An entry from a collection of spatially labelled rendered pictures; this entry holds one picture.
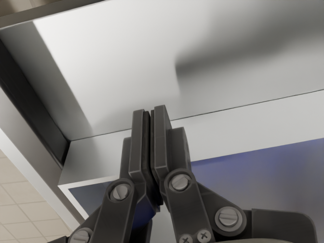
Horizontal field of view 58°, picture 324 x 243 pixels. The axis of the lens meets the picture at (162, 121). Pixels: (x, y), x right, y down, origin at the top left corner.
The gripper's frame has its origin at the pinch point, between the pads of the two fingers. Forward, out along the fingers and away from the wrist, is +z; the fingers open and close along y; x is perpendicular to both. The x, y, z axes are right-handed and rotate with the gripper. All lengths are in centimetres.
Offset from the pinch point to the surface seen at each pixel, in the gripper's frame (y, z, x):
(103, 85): -2.5, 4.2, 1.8
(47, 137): -6.3, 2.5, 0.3
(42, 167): -7.5, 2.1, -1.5
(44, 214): -107, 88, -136
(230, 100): 4.2, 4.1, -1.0
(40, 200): -101, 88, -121
